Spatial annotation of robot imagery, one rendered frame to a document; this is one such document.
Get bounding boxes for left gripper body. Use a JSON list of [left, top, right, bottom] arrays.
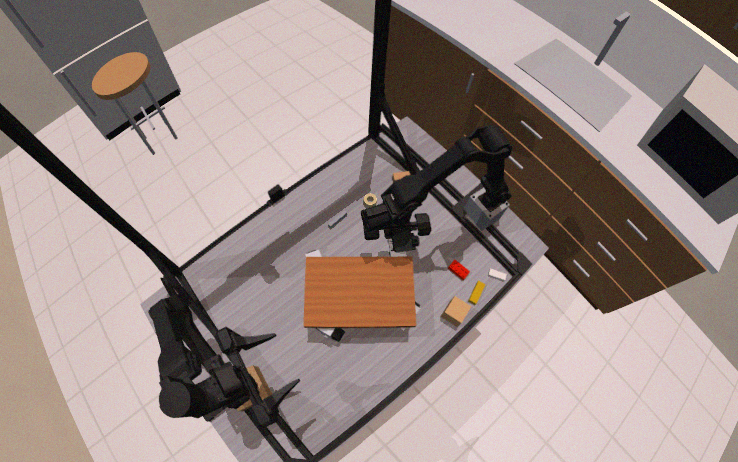
[[363, 213, 431, 240]]

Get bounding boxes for brown wooden dolly with black caster wheels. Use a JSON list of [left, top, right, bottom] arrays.
[[304, 247, 420, 342]]

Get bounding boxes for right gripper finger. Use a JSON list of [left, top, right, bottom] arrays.
[[231, 332, 276, 350], [263, 379, 300, 415]]

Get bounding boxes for yellow flat bar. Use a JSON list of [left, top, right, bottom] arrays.
[[468, 281, 486, 305]]

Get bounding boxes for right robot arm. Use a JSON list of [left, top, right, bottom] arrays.
[[148, 294, 247, 418]]

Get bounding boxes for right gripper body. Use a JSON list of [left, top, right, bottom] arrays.
[[204, 327, 278, 428]]

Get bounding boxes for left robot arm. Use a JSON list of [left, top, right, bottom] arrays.
[[361, 125, 512, 252]]

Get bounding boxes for beige roll of masking tape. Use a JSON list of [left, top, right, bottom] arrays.
[[363, 194, 377, 208]]

